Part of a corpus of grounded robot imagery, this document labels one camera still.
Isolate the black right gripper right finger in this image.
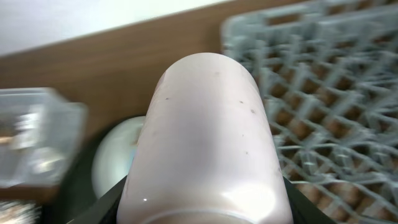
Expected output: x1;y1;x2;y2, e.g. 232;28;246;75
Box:
284;178;336;224

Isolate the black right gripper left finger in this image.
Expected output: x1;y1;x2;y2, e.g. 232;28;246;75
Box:
68;176;127;224

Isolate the pink cup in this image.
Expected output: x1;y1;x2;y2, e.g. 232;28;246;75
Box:
117;53;294;224

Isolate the clear plastic waste bin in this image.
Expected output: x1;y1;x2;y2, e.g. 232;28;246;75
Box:
1;88;88;188

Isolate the grey dishwasher rack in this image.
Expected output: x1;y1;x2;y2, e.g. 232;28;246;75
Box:
221;1;397;223

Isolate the round black serving tray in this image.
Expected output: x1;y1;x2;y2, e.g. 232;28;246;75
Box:
40;117;134;224

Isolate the light grey plate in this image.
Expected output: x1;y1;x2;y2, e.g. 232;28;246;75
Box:
91;116;146;198

